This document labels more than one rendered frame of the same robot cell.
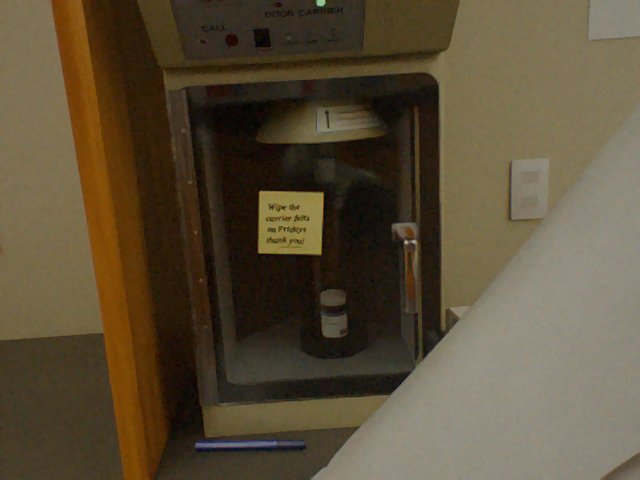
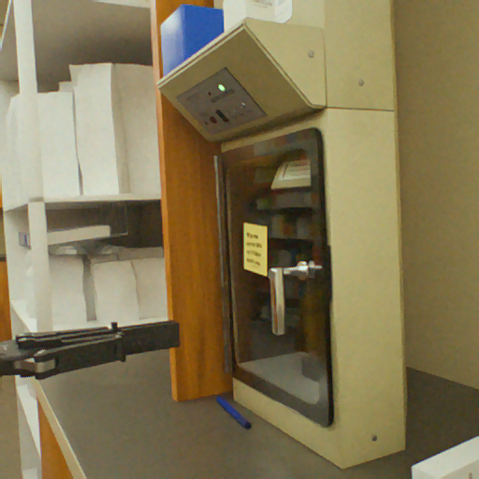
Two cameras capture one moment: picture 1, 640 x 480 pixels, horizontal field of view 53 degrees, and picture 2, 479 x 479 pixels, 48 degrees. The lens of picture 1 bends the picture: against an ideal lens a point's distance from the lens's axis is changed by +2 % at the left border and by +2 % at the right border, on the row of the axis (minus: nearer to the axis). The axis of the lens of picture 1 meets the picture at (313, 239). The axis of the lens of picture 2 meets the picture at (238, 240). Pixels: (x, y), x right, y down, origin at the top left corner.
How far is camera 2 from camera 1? 0.81 m
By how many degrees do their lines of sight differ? 64
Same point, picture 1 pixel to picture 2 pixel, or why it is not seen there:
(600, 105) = not seen: outside the picture
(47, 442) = not seen: hidden behind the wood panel
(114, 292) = (168, 272)
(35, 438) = not seen: hidden behind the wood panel
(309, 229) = (262, 254)
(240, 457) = (221, 414)
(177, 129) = (218, 180)
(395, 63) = (303, 123)
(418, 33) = (282, 96)
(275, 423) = (257, 408)
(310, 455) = (240, 432)
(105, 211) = (166, 224)
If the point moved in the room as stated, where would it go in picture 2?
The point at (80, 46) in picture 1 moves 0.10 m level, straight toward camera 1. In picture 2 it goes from (161, 133) to (112, 129)
